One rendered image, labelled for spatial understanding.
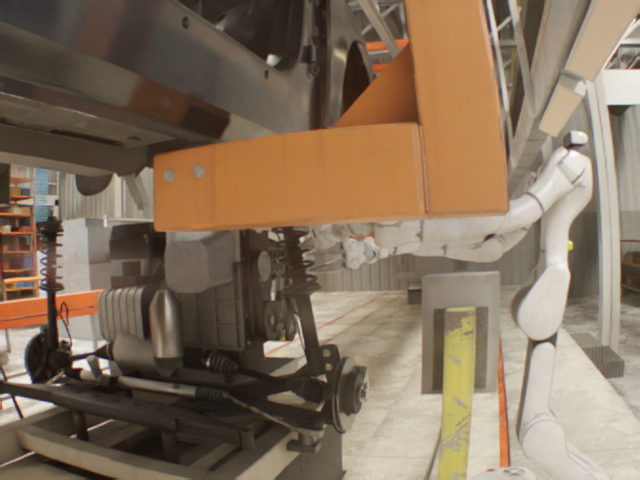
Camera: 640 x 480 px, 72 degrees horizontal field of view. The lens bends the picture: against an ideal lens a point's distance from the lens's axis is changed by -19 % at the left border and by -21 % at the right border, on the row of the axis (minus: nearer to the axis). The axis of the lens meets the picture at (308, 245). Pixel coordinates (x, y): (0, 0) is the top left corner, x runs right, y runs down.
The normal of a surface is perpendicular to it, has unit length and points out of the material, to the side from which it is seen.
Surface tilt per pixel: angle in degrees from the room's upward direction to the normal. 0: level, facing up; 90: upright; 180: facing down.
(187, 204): 90
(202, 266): 90
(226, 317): 90
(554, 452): 90
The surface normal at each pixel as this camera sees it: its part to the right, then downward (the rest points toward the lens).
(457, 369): -0.33, 0.02
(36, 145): 0.94, 0.10
